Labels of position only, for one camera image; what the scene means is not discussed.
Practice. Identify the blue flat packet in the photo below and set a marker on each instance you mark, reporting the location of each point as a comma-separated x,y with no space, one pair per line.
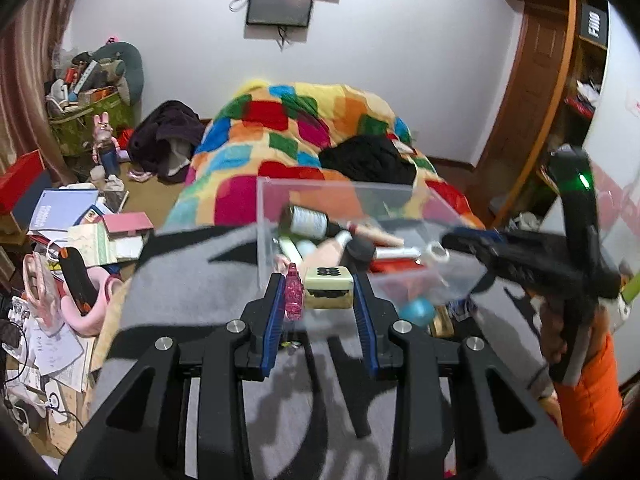
462,309

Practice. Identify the mint green small bottle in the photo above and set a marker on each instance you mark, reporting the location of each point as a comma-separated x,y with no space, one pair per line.
305,248

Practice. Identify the colourful patchwork quilt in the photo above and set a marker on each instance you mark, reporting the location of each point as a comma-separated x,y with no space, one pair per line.
200,268

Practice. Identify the dark purple clothes pile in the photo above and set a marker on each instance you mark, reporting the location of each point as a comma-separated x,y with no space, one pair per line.
164,143

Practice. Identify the pale green long tube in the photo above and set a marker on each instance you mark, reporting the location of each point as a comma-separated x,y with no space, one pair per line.
286,255

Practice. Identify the pink glitter small bottle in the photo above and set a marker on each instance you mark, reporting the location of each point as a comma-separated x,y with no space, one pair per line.
293,294

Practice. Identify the red box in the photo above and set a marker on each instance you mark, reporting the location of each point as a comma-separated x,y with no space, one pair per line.
18,178

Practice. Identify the wooden door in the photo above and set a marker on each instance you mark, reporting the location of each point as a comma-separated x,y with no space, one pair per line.
529,104

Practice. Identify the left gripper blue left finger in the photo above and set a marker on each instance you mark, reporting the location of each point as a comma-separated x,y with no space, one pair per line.
242,350

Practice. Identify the grey black blanket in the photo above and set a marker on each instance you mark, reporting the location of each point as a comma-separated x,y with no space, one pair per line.
319,414

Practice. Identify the red capped beige tube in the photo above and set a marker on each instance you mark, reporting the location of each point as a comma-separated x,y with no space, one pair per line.
376,235

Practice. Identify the right hand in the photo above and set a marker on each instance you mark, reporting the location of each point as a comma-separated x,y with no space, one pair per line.
568,341

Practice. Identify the green cluttered storage basket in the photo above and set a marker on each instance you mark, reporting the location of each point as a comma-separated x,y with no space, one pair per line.
73,130

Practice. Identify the rabbit figurine toy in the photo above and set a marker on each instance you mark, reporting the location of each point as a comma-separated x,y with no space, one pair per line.
105,146

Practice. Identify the cream green small box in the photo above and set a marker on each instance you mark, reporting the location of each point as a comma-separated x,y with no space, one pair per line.
328,287

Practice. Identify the striped pink curtain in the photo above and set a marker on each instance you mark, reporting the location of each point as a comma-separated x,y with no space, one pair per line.
31,30

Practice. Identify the white clear pen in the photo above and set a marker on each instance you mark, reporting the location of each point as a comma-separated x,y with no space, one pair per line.
397,253

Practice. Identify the small black wall monitor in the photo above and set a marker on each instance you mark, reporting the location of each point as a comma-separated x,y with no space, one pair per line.
283,13

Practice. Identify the clear plastic storage box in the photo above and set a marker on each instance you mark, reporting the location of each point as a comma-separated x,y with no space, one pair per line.
393,232

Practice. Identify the orange right sleeve forearm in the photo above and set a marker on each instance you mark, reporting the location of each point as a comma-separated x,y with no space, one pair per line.
592,409

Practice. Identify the white tape roll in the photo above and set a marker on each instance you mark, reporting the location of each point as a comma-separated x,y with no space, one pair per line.
434,254

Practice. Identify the beige cream tube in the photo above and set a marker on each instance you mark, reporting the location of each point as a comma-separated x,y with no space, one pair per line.
327,253

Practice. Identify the blue white booklet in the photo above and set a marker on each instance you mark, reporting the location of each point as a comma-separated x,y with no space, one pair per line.
58,210

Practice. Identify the black clothing on bed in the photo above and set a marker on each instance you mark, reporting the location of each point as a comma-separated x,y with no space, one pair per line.
371,159

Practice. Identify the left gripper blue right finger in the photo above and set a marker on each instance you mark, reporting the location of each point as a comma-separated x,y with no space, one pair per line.
395,349

